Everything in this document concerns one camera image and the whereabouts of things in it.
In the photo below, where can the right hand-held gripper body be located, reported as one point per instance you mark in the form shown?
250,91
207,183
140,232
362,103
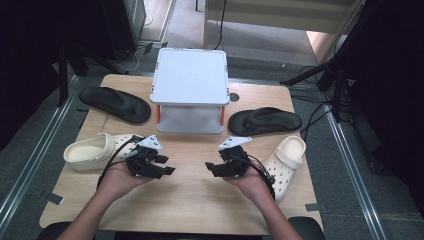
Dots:
238,161

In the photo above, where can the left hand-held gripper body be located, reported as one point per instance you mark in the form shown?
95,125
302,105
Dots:
141,163

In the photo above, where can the black flip-flop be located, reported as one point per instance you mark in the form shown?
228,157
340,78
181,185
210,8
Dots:
265,120
115,104

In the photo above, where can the cream clog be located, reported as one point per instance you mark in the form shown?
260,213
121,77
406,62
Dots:
86,152
288,156

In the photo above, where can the white two-tier shoe rack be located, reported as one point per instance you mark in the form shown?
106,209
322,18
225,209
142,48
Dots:
190,76

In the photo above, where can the person's right hand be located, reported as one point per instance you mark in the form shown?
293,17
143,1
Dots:
253,186

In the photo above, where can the person's left hand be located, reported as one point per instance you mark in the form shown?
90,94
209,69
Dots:
116,181

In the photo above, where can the round dark table grommet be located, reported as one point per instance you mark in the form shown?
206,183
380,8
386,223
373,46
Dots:
234,97

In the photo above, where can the dark tape piece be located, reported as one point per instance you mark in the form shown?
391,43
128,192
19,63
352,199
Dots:
55,198
312,206

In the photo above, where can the black chair armrest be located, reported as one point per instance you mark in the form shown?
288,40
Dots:
53,231
308,228

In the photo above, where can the black metal stand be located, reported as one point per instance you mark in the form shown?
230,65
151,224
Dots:
63,76

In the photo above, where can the black tripod stand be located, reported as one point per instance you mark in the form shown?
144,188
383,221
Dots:
330,66

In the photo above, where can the dark cabinet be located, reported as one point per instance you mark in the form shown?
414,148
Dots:
125,26

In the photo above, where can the white cabinet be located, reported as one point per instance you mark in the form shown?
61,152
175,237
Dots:
276,15

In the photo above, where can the metal floor rail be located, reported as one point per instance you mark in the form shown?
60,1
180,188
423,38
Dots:
36,150
356,180

